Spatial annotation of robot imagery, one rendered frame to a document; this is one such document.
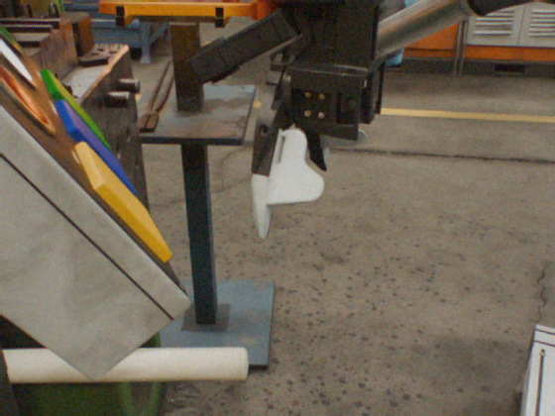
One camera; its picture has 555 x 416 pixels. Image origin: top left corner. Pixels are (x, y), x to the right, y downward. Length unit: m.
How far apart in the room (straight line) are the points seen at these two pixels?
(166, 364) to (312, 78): 0.49
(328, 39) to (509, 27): 4.05
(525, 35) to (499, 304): 2.78
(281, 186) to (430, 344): 1.42
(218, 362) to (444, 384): 1.02
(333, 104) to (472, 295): 1.66
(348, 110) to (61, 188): 0.25
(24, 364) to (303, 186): 0.53
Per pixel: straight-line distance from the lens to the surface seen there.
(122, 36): 4.78
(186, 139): 1.36
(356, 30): 0.47
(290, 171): 0.48
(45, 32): 1.04
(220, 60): 0.53
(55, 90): 0.56
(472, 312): 2.01
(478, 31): 4.49
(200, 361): 0.83
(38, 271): 0.35
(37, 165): 0.33
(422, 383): 1.73
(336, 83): 0.47
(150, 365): 0.84
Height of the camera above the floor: 1.20
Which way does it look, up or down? 29 degrees down
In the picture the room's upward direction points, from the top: straight up
